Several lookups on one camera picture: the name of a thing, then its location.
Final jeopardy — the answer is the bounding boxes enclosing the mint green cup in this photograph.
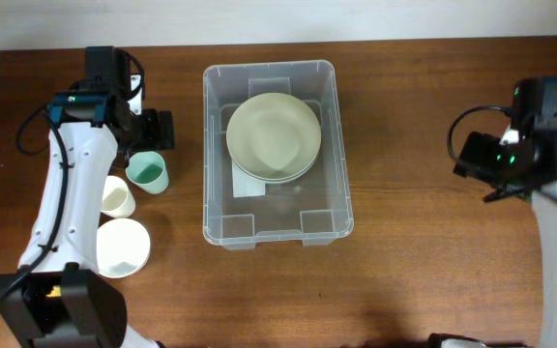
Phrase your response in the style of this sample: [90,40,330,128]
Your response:
[126,152,169,194]

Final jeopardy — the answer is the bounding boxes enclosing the cream white cup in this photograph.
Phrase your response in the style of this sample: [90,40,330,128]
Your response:
[101,176,136,218]

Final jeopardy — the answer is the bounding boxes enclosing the cream white bowl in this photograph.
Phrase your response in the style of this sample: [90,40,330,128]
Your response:
[225,92,323,182]

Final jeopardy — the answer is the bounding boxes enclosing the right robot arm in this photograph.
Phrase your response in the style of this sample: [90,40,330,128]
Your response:
[449,76,557,347]

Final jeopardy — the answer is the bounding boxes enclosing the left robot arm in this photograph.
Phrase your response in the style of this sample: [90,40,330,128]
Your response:
[0,92,174,347]

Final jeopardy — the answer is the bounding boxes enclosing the beige bowl in container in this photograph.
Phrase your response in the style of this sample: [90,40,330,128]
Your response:
[227,142,321,184]

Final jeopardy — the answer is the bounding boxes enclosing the clear plastic storage container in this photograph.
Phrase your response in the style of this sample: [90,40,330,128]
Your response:
[203,60,354,250]

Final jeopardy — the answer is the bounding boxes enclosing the white paper label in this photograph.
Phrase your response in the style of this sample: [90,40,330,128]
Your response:
[231,160,266,198]

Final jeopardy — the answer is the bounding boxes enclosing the white small bowl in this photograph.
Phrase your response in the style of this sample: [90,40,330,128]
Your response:
[97,218,151,278]

